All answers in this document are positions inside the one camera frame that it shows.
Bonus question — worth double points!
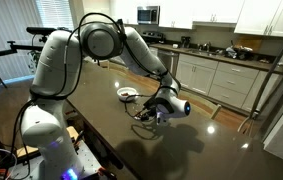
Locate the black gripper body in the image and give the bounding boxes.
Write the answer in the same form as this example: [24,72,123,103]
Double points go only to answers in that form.
[146,99,162,120]

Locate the white ceramic bowl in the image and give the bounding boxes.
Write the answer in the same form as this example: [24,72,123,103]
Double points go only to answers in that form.
[116,86,139,102]

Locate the stainless steel dishwasher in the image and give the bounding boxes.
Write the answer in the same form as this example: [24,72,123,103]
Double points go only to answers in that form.
[156,49,180,84]

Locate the white lower kitchen cabinets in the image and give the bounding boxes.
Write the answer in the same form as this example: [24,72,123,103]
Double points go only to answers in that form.
[174,53,283,113]

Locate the white kitchen cabinets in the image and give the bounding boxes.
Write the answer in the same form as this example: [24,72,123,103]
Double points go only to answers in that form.
[174,53,283,113]
[110,0,283,38]

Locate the light wooden chair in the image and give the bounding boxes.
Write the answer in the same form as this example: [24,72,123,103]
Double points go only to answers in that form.
[180,89,223,120]

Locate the black kitchen stove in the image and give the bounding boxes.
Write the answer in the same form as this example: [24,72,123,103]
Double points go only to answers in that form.
[140,30,166,44]

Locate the black coffee maker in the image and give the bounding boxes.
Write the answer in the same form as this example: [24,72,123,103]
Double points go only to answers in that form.
[180,35,192,49]

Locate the chrome sink faucet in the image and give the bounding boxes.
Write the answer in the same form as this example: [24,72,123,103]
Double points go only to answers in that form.
[201,41,213,53]

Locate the stainless steel microwave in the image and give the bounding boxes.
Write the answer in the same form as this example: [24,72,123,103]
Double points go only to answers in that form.
[136,5,161,25]

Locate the dark metal stand pole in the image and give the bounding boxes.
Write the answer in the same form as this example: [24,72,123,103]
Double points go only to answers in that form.
[237,19,283,134]

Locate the pile of bags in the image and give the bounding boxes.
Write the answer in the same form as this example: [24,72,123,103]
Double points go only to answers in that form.
[225,44,254,61]

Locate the wooden cutting board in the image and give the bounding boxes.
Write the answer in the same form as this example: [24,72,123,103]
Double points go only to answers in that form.
[235,34,264,53]

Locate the dark kitchen countertop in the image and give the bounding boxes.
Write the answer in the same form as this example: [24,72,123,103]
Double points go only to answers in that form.
[159,43,283,75]

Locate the green houseplant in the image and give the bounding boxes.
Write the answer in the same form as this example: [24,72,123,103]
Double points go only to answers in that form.
[27,49,44,73]

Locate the wooden base board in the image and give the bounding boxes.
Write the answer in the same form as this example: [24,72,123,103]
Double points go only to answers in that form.
[15,125,80,158]

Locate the white window blinds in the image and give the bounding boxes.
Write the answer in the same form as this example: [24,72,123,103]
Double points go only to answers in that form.
[35,0,75,31]

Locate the white upper kitchen cabinets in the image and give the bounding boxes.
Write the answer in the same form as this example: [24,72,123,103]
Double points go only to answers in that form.
[110,0,283,38]

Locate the grey vertical blinds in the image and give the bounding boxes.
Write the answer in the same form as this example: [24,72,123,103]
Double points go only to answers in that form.
[0,0,44,83]

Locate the orange handled clamp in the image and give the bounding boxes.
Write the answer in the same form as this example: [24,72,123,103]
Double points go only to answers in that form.
[95,166,117,180]

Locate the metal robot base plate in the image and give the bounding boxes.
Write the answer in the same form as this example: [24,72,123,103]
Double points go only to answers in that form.
[9,143,104,180]

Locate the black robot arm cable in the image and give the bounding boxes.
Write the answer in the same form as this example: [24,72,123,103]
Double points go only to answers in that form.
[0,12,182,180]

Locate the black bar camera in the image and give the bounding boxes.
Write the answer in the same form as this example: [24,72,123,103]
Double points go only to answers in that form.
[25,26,58,36]

